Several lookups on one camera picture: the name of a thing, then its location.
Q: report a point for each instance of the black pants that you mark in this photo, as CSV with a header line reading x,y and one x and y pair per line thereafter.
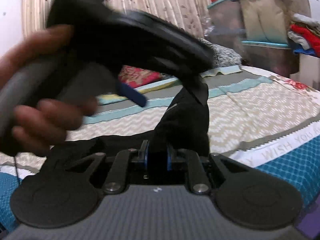
x,y
184,125

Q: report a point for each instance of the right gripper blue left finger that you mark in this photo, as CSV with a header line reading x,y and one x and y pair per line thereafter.
x,y
126,168

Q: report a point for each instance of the beige cloth bag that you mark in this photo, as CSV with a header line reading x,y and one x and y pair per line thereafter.
x,y
269,20

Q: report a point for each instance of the patterned blue white bedsheet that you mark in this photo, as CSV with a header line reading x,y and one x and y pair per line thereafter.
x,y
263,169

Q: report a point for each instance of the pile of folded clothes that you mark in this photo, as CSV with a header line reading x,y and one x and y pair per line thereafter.
x,y
304,33

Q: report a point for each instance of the beige floral curtain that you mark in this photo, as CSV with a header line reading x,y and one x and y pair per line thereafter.
x,y
186,14

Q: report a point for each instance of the left hand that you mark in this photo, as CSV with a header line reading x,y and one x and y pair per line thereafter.
x,y
43,121

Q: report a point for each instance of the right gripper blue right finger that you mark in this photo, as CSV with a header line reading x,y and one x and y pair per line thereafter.
x,y
197,181

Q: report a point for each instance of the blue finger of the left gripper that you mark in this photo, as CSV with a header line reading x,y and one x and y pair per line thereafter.
x,y
131,94

